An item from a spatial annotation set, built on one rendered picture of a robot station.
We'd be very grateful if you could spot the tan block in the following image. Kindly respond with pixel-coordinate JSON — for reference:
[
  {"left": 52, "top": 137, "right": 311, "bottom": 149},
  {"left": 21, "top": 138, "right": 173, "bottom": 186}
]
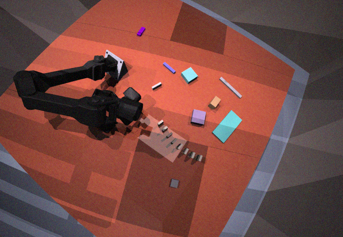
[{"left": 208, "top": 96, "right": 221, "bottom": 109}]

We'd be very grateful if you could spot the purple rectangular block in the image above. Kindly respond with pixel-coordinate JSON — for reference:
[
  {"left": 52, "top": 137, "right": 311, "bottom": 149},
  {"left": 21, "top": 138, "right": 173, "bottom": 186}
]
[
  {"left": 137, "top": 27, "right": 146, "bottom": 37},
  {"left": 191, "top": 109, "right": 206, "bottom": 126}
]

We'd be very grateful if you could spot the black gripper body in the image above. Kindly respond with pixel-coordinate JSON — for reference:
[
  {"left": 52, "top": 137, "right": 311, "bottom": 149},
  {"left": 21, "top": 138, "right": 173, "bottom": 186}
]
[{"left": 99, "top": 87, "right": 142, "bottom": 133}]

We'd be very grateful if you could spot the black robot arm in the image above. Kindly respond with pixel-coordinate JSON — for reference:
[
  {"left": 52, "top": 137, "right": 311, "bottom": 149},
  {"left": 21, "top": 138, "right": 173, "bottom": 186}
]
[{"left": 13, "top": 54, "right": 143, "bottom": 128}]

